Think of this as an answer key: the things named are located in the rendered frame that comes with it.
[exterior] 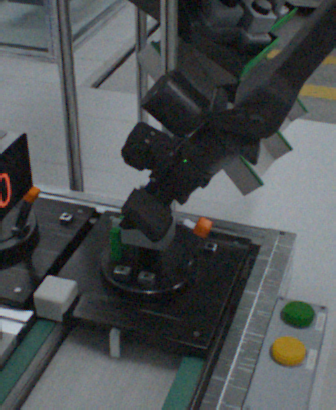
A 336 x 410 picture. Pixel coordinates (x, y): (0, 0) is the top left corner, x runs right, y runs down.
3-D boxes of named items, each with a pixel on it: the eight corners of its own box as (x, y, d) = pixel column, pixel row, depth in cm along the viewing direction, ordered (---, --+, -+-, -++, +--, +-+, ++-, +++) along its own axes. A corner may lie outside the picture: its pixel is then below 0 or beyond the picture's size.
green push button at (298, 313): (315, 314, 95) (317, 303, 94) (310, 335, 92) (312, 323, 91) (285, 308, 96) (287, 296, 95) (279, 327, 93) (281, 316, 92)
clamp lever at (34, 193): (29, 224, 105) (41, 188, 100) (22, 232, 103) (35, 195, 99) (8, 213, 105) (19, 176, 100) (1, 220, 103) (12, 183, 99)
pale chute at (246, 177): (274, 160, 122) (293, 148, 119) (243, 197, 113) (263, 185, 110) (174, 30, 120) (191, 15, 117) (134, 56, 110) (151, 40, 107)
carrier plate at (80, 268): (251, 249, 107) (252, 237, 106) (206, 360, 88) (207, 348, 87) (106, 219, 114) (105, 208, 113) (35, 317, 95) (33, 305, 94)
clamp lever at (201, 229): (193, 260, 98) (214, 222, 93) (189, 268, 96) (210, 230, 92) (170, 247, 98) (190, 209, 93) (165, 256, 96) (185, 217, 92)
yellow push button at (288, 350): (306, 351, 90) (308, 339, 89) (301, 374, 86) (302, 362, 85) (275, 343, 91) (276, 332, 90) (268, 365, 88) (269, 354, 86)
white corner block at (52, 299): (80, 302, 97) (78, 280, 95) (65, 325, 94) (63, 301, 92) (49, 295, 99) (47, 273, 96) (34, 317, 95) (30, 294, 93)
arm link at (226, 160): (272, 135, 86) (217, 86, 84) (266, 162, 82) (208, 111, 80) (233, 165, 90) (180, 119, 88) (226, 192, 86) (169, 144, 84)
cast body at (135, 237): (175, 234, 98) (176, 191, 94) (165, 252, 95) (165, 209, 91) (119, 222, 100) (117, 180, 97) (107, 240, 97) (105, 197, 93)
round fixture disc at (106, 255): (210, 251, 104) (211, 240, 103) (181, 313, 93) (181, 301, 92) (122, 232, 108) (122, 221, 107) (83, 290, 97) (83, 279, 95)
